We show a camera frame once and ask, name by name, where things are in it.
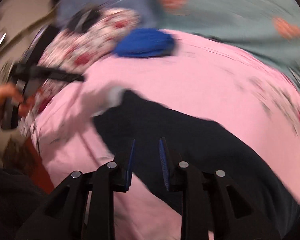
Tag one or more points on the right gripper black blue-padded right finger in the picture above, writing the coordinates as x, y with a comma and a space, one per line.
212, 202

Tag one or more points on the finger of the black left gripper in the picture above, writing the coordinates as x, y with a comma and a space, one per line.
57, 75

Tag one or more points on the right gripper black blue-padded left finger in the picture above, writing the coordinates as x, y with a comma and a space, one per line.
82, 205

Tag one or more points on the dark navy bear pants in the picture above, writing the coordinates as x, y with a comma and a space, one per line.
203, 143

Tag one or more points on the person's left hand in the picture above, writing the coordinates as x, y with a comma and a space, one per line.
9, 91

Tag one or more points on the red floral pillow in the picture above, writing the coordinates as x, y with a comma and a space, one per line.
75, 53

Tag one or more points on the blue folded garment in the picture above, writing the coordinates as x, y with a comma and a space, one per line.
145, 43

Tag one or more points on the pink floral bed sheet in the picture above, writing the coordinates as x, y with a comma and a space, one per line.
204, 79

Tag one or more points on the teal heart-print quilt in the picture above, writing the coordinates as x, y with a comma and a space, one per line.
268, 29

